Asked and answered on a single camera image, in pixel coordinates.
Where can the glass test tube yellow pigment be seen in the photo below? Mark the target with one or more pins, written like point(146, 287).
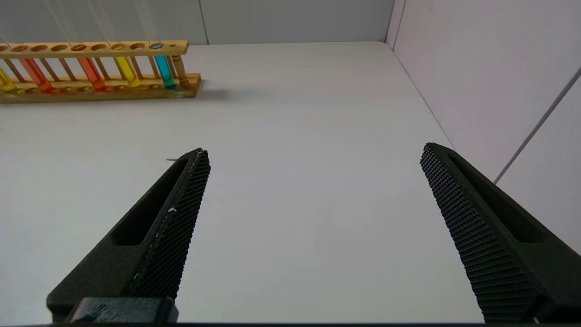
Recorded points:
point(5, 81)
point(127, 70)

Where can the glass test tube teal pigment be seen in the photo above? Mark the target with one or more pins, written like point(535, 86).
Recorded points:
point(164, 72)

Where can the glass test tube orange pigment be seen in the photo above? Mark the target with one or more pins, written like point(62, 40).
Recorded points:
point(93, 75)
point(38, 77)

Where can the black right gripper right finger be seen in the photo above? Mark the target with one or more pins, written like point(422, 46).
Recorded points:
point(499, 245)

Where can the wooden test tube rack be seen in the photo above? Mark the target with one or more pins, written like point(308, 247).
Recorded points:
point(136, 94)

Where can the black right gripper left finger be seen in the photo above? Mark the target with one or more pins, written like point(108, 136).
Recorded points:
point(150, 254)

